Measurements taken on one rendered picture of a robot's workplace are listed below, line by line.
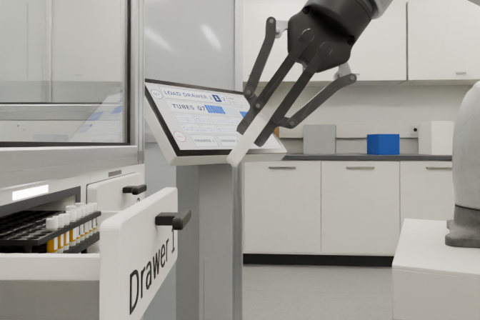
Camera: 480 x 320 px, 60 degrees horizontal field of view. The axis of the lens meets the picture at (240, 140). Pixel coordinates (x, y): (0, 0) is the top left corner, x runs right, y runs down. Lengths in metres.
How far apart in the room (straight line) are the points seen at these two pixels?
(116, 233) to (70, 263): 0.06
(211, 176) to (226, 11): 1.06
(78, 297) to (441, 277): 0.44
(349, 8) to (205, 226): 1.02
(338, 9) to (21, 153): 0.39
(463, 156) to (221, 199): 0.86
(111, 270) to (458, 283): 0.43
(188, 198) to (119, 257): 1.03
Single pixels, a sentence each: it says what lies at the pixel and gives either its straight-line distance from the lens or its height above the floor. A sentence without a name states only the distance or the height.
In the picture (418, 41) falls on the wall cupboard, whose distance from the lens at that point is 4.04.
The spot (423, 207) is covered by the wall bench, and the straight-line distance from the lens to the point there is 3.62.
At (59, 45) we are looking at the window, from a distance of 0.68.
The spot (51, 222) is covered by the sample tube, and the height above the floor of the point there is 0.91.
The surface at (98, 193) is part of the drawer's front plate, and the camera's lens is 0.72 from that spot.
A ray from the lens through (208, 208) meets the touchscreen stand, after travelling 1.39.
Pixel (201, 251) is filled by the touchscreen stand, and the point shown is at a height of 0.65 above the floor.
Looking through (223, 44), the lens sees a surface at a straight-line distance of 2.17.
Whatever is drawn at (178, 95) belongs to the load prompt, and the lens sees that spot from 1.36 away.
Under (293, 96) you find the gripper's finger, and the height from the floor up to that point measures 1.05.
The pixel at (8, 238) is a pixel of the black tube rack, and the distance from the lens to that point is 0.49.
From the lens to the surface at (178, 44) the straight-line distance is 2.21.
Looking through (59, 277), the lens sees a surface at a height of 0.88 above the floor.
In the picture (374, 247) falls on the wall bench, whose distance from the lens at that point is 3.57.
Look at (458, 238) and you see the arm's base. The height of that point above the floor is 0.85.
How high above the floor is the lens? 0.99
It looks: 1 degrees up
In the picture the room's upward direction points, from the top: straight up
